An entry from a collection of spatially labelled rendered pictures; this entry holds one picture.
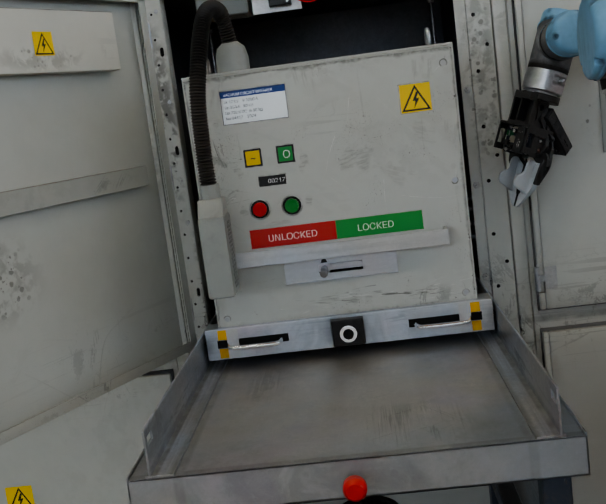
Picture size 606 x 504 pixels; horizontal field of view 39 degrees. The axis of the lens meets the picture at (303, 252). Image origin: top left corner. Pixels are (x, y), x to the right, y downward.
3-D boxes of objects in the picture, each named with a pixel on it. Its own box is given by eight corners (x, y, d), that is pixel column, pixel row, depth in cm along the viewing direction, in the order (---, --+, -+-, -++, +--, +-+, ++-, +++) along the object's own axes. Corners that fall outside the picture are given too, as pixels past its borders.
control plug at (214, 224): (236, 297, 152) (221, 198, 149) (208, 300, 152) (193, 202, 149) (241, 288, 159) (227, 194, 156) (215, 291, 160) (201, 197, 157)
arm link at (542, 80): (543, 74, 166) (578, 78, 159) (536, 98, 166) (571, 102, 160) (518, 65, 161) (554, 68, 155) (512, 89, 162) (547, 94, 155)
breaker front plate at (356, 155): (477, 307, 160) (451, 45, 152) (220, 336, 163) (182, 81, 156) (476, 306, 161) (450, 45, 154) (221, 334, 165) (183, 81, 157)
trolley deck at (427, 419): (590, 474, 114) (587, 432, 113) (132, 519, 119) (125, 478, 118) (501, 337, 181) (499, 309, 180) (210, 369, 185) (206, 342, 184)
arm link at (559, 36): (613, -4, 143) (596, 6, 154) (546, 14, 144) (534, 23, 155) (623, 43, 144) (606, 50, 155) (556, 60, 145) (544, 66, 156)
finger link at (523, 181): (499, 203, 162) (512, 154, 161) (519, 207, 166) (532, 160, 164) (512, 206, 159) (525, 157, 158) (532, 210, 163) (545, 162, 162)
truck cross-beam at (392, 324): (495, 329, 160) (492, 298, 159) (208, 361, 164) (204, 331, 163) (490, 323, 165) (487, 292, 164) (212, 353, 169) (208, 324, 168)
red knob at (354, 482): (368, 503, 112) (366, 480, 111) (344, 505, 112) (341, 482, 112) (368, 488, 116) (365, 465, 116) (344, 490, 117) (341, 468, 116)
